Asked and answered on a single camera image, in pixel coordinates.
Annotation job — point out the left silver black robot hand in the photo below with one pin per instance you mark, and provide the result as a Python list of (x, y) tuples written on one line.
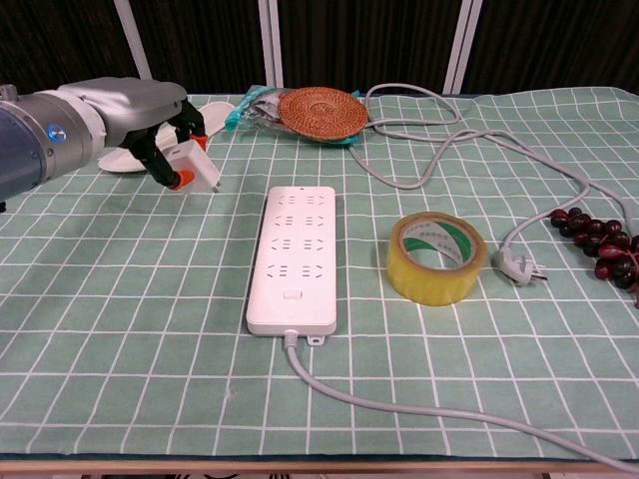
[(135, 110)]

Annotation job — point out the small white adapter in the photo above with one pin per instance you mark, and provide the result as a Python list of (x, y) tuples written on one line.
[(197, 167)]

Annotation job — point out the white power strip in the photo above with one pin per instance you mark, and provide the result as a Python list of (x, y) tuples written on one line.
[(294, 274)]

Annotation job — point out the white disposable slipper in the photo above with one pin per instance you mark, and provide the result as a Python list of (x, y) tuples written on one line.
[(219, 117)]

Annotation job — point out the round woven rattan coaster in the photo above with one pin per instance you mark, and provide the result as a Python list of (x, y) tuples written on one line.
[(319, 112)]

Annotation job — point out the green checked tablecloth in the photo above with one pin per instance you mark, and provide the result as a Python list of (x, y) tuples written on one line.
[(150, 299)]

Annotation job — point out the dark folding partition screen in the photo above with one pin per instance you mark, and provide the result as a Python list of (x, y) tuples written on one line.
[(374, 40)]

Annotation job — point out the clear yellowish tape roll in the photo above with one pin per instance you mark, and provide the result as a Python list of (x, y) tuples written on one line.
[(434, 284)]

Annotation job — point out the dark red grape bunch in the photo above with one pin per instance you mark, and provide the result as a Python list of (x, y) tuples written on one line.
[(589, 237)]

